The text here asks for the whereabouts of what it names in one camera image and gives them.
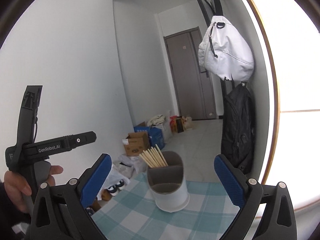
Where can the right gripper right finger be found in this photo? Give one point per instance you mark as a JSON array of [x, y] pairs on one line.
[[232, 180]]

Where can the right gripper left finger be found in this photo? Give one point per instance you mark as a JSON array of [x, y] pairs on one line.
[[93, 178]]

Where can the left hand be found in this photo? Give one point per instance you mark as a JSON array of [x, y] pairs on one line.
[[16, 186]]

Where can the brown shoes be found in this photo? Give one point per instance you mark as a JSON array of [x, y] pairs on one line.
[[98, 204]]

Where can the black white sneakers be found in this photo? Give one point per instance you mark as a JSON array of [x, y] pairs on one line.
[[115, 189]]

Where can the white plastic bag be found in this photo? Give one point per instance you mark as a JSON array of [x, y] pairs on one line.
[[118, 172]]

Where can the grey plastic parcel bag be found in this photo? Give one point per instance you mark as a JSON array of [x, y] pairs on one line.
[[137, 162]]

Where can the teal checked tablecloth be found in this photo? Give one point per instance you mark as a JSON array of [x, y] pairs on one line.
[[133, 214]]

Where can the black backpack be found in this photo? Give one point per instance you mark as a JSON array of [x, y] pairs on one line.
[[238, 139]]

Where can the brown cardboard box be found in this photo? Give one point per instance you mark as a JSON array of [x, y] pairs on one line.
[[136, 143]]

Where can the chopstick bundle in holder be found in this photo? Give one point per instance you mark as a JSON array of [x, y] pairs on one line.
[[154, 158]]

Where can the grey white utensil holder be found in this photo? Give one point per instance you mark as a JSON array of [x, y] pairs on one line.
[[168, 185]]

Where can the blue cardboard box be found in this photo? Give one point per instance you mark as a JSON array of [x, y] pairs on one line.
[[155, 135]]

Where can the clear plastic bag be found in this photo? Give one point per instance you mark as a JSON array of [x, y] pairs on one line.
[[187, 123]]

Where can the red yellow paper bag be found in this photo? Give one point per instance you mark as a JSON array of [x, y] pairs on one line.
[[177, 124]]

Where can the beige cloth pile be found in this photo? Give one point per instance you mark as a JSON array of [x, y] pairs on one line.
[[156, 120]]

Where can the grey entrance door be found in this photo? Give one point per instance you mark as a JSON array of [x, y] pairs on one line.
[[192, 83]]

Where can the white sling bag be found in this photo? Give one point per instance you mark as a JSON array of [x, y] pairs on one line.
[[243, 61]]

